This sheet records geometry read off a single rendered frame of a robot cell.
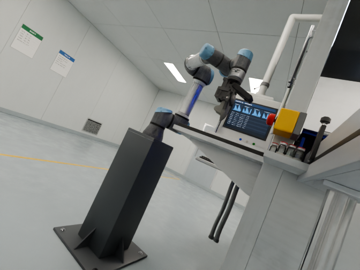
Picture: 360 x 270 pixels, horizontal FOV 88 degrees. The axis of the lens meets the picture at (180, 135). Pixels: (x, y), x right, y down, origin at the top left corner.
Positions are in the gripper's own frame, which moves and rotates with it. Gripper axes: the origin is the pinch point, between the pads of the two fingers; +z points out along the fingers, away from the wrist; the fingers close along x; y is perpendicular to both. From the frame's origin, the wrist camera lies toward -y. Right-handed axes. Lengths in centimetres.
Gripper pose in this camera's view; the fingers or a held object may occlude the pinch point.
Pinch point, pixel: (222, 118)
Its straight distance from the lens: 89.1
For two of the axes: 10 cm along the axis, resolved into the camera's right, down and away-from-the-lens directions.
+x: -4.0, -2.7, -8.8
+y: -8.2, -3.2, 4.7
